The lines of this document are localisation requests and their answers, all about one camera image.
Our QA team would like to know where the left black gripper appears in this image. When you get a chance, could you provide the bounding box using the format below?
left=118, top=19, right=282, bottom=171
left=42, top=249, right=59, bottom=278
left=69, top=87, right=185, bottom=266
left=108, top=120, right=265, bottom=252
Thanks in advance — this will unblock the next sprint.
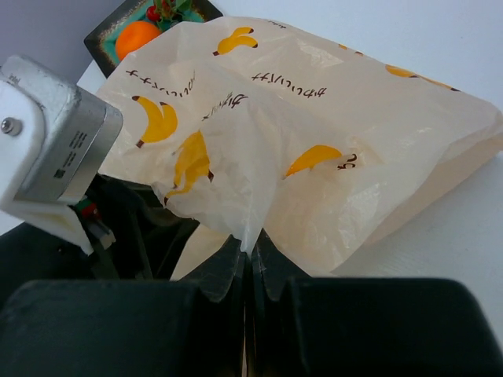
left=1, top=175, right=199, bottom=303

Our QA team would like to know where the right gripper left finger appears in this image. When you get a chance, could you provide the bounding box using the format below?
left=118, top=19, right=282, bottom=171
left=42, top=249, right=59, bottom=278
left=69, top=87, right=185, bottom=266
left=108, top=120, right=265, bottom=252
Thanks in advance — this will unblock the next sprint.
left=1, top=238, right=247, bottom=376

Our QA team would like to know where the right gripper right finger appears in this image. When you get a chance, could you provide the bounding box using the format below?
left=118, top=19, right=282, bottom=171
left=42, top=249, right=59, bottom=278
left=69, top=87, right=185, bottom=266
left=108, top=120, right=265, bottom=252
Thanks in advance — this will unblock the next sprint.
left=251, top=232, right=502, bottom=376

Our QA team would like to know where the banana print plastic bag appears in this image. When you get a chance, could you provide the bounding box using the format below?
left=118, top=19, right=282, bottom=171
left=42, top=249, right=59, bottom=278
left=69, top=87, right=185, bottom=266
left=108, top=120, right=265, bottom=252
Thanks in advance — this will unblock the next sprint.
left=97, top=16, right=502, bottom=275

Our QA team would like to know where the orange fake fruit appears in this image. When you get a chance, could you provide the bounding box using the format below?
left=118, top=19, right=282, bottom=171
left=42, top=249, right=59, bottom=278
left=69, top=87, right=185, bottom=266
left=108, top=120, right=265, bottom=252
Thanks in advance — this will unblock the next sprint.
left=115, top=20, right=161, bottom=61

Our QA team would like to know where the fake strawberry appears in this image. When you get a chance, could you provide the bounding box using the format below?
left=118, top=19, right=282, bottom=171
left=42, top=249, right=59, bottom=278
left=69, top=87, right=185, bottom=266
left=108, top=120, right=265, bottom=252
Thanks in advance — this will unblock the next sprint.
left=145, top=0, right=193, bottom=31

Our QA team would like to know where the green square plate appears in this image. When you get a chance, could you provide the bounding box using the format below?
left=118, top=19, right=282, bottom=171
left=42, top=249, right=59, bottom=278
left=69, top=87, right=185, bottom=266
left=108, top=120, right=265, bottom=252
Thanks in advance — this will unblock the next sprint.
left=84, top=0, right=223, bottom=78

